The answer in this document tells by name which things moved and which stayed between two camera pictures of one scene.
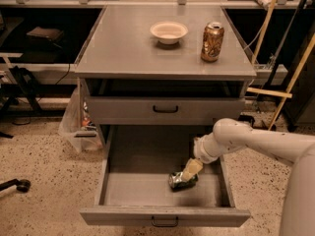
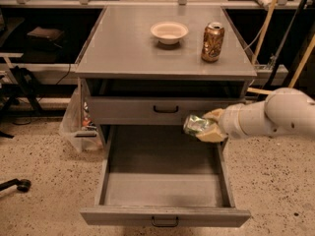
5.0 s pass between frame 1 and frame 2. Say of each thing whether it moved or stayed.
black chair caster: stayed
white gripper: moved
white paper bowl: stayed
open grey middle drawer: stayed
